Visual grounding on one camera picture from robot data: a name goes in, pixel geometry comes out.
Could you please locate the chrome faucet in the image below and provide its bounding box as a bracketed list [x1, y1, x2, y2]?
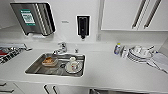
[51, 41, 68, 56]

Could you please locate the small chrome sink knob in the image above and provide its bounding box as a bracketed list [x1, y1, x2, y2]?
[73, 46, 80, 54]

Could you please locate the white cup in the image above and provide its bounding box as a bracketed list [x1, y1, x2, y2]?
[68, 56, 78, 66]

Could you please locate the white wall cabinet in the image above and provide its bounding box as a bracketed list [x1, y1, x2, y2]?
[99, 0, 168, 33]

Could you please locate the white dish towel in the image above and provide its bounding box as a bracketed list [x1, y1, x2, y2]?
[146, 52, 168, 75]

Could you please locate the stainless steel sink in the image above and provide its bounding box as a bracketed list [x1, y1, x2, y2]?
[24, 52, 87, 78]

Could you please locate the small clear jar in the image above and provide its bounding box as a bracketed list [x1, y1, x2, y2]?
[120, 46, 129, 58]

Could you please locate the white sink base cabinet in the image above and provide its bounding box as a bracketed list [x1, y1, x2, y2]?
[13, 81, 90, 94]

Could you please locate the grey white dish cloth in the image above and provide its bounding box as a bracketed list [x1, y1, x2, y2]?
[1, 43, 34, 52]

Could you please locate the black soap dispenser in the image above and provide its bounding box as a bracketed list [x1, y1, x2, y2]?
[76, 14, 91, 41]

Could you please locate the steel paper towel dispenser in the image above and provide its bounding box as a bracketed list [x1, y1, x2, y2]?
[9, 1, 57, 38]

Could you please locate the blue dish soap bottle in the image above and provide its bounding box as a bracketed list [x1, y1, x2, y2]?
[113, 42, 122, 56]

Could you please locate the small wall label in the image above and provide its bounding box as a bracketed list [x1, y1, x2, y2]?
[60, 20, 70, 25]

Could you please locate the white patterned plate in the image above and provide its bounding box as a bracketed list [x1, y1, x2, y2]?
[64, 61, 83, 75]

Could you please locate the white wall outlet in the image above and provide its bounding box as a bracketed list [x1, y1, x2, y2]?
[96, 33, 102, 42]

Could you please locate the stack of white plates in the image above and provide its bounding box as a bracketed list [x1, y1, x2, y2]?
[126, 44, 156, 64]

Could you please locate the white drawer unit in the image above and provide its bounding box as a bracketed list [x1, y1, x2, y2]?
[0, 79, 26, 94]

